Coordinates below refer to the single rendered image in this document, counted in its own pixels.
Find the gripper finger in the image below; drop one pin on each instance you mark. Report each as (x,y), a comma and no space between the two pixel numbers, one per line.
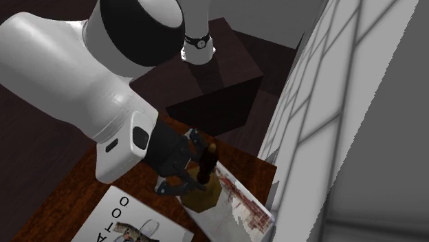
(197,140)
(177,187)

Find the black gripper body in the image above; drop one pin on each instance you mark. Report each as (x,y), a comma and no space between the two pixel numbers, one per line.
(167,150)

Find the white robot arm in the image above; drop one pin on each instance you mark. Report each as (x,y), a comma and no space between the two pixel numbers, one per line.
(53,67)

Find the white book with red print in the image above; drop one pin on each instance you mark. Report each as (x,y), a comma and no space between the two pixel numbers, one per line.
(228,214)

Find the white book with black letters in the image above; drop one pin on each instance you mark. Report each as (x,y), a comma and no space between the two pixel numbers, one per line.
(120,221)

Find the dark robot stand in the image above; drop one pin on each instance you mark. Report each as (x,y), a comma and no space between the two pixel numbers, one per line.
(231,67)

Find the brown wooden table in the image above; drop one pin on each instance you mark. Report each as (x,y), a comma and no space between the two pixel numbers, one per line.
(80,194)

